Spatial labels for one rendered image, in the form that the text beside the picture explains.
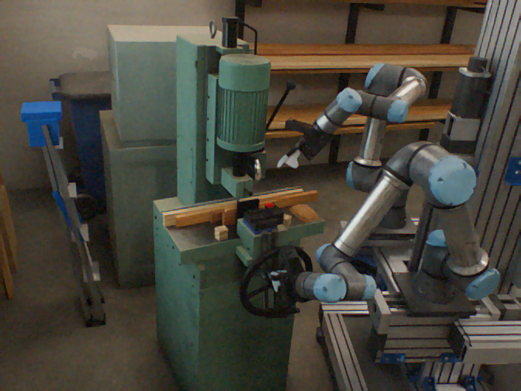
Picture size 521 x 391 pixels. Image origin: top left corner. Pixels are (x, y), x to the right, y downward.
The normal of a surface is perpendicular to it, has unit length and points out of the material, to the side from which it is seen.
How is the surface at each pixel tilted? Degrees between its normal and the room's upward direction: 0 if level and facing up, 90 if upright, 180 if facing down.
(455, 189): 83
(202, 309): 90
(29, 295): 0
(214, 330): 90
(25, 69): 90
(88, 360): 0
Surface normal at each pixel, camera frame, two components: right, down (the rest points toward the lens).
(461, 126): 0.09, 0.45
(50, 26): 0.34, 0.44
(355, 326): 0.07, -0.89
